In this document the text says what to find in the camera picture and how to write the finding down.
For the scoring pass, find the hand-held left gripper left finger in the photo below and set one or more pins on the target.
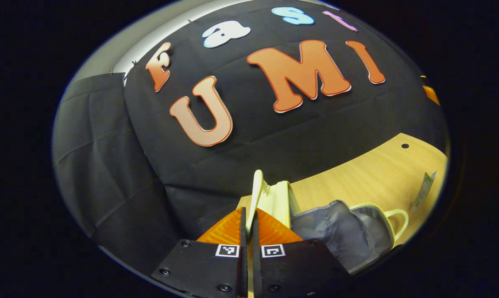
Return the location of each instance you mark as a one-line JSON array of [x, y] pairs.
[[244, 248]]

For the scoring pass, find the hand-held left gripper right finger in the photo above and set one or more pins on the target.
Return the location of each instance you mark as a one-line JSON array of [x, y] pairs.
[[256, 252]]

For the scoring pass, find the pale yellow suitcase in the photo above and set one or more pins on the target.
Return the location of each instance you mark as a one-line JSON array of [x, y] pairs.
[[336, 227]]

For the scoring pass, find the large green cream tube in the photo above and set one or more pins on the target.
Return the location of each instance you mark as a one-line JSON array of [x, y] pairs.
[[423, 190]]

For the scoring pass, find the black backdrop cloth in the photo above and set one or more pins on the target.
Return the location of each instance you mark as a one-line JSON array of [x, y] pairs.
[[274, 136]]

